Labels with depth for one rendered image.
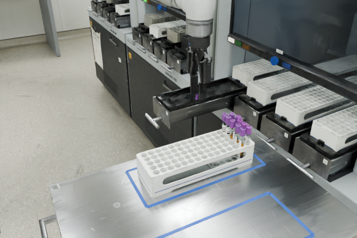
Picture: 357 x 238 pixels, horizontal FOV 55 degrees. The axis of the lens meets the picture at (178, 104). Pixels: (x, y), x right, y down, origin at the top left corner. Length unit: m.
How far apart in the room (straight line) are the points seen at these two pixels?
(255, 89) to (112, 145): 1.41
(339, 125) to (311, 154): 0.12
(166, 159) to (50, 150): 1.72
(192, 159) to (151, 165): 0.10
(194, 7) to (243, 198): 0.59
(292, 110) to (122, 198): 0.60
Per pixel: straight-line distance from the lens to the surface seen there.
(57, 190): 0.90
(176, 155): 0.87
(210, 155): 0.88
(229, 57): 1.44
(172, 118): 1.21
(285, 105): 1.16
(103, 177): 0.91
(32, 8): 4.61
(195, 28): 1.13
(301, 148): 1.11
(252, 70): 1.39
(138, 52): 2.10
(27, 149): 2.58
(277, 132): 1.17
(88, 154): 2.39
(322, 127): 1.08
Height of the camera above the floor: 1.41
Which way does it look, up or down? 29 degrees down
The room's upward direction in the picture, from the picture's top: straight up
